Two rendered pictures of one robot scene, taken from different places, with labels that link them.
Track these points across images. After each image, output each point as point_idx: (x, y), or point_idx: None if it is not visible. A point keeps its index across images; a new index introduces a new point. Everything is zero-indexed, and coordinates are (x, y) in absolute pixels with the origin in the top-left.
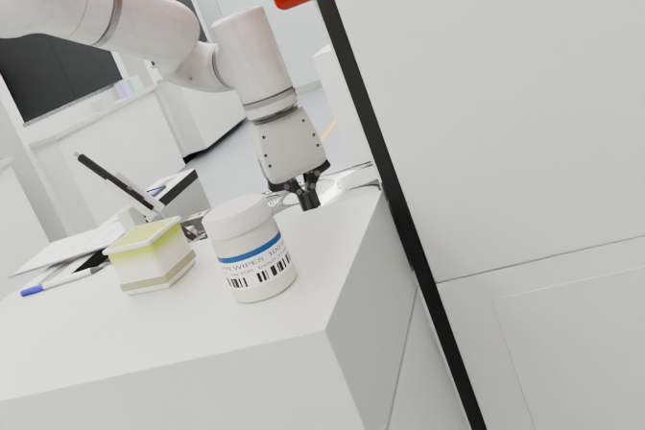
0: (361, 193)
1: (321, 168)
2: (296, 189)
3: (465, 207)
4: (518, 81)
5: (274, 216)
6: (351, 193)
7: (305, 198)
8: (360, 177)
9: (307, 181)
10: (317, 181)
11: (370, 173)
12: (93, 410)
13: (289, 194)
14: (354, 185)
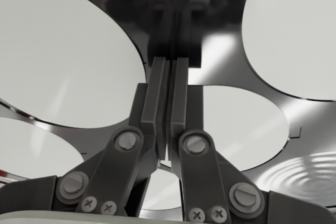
0: (16, 72)
1: (44, 197)
2: (207, 159)
3: None
4: None
5: (237, 167)
6: (48, 101)
7: (182, 109)
8: (31, 156)
9: (137, 168)
10: (100, 150)
11: (9, 153)
12: None
13: (170, 208)
14: (43, 133)
